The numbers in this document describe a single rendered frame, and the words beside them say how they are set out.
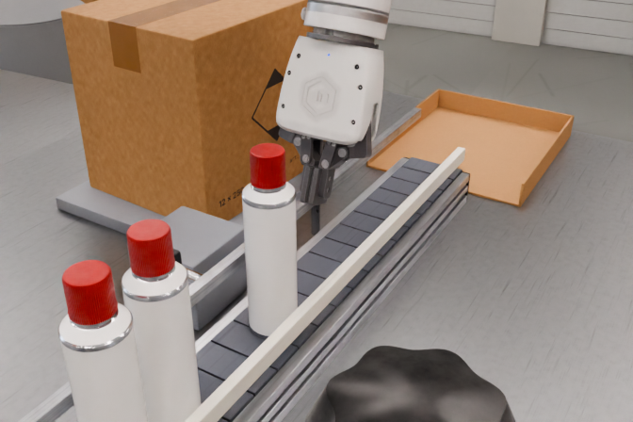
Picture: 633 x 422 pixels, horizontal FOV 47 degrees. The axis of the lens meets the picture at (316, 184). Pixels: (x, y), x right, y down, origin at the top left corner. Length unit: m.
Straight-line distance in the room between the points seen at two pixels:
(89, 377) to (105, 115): 0.56
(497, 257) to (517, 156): 0.31
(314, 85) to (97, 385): 0.36
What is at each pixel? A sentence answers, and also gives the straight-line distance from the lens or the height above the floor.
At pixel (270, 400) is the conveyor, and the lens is 0.71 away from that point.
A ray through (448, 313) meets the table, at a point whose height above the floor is 0.83.
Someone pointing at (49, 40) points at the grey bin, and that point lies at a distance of 2.99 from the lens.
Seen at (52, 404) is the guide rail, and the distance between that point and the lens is 0.61.
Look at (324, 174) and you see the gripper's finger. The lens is 0.75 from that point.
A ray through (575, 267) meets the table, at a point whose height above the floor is 0.83.
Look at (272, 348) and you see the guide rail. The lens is 0.70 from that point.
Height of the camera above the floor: 1.37
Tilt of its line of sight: 28 degrees down
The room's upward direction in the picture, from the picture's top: straight up
